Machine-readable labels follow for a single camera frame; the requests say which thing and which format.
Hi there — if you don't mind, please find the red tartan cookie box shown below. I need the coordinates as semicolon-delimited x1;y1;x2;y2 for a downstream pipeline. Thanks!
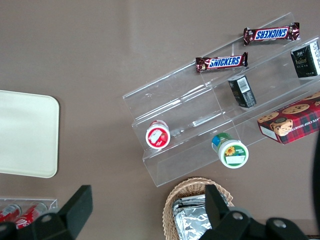
257;91;320;145

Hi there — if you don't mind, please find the small black carton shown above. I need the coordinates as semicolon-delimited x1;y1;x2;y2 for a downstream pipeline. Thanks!
290;40;320;79
227;74;258;109

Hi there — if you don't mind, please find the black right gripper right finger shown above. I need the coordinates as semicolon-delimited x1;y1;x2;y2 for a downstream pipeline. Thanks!
197;184;253;240

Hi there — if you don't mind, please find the light tan wicker basket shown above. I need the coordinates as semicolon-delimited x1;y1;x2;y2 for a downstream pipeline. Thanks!
162;177;235;240

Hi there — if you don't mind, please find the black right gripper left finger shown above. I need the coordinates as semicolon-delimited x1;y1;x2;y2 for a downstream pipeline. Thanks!
31;184;93;240

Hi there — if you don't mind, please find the Snickers chocolate bar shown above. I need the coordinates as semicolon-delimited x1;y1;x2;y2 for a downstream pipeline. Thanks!
195;51;249;74
243;22;301;47

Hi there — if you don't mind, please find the clear acrylic tiered shelf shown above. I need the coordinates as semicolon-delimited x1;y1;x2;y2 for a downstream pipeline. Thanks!
122;11;320;188

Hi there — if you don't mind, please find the silver foil packet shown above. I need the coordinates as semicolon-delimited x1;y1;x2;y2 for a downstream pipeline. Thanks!
171;193;230;213
174;207;213;240

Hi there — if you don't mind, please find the cream plastic tray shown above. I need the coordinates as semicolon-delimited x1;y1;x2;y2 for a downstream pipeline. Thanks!
0;89;61;179

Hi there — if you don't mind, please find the green jar with sunflower lid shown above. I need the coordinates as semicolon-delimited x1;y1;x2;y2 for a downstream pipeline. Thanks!
211;132;250;170

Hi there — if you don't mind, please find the red lidded yogurt cup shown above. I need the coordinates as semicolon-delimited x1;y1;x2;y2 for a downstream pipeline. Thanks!
145;119;172;150

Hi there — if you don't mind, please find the clear acrylic can rack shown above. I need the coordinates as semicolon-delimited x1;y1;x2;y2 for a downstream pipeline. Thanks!
0;198;58;226

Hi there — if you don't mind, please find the red cola can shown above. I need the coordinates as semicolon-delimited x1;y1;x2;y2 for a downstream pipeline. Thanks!
0;203;22;224
15;202;48;230

